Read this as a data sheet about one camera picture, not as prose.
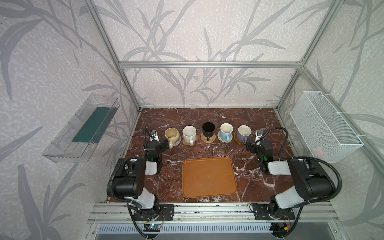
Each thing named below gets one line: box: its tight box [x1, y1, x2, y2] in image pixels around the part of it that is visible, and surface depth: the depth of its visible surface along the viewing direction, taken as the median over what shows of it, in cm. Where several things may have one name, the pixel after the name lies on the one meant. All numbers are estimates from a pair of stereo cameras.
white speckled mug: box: [182, 125, 197, 146], surface depth 98 cm
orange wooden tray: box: [182, 157, 238, 198], surface depth 87 cm
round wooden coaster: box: [234, 134, 247, 146], surface depth 103 cm
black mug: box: [202, 122, 216, 142], surface depth 96 cm
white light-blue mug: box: [220, 123, 234, 142], surface depth 98 cm
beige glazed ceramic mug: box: [164, 127, 180, 149], surface depth 96 cm
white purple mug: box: [237, 124, 252, 144], surface depth 99 cm
